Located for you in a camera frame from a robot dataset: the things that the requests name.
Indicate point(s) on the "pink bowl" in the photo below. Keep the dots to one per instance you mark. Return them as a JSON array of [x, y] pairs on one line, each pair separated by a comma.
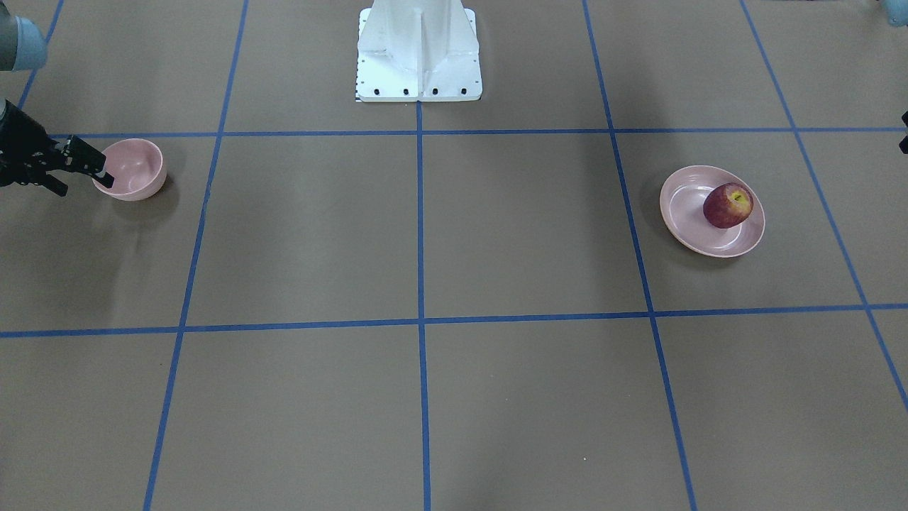
[[138, 169]]

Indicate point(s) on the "brown paper table cover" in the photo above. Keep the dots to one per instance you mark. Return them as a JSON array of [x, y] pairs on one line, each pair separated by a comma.
[[333, 305]]

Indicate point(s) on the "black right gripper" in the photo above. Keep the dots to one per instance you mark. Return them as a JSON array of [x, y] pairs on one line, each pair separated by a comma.
[[15, 145]]

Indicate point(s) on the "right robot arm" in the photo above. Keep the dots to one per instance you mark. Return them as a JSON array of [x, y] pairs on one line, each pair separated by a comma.
[[23, 48]]

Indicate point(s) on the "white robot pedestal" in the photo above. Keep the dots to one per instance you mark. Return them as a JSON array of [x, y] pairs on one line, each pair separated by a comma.
[[418, 51]]

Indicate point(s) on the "red apple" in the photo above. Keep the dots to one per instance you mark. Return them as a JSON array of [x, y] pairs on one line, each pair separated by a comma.
[[728, 205]]

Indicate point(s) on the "pink plate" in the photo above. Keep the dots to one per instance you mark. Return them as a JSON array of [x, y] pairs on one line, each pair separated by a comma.
[[682, 199]]

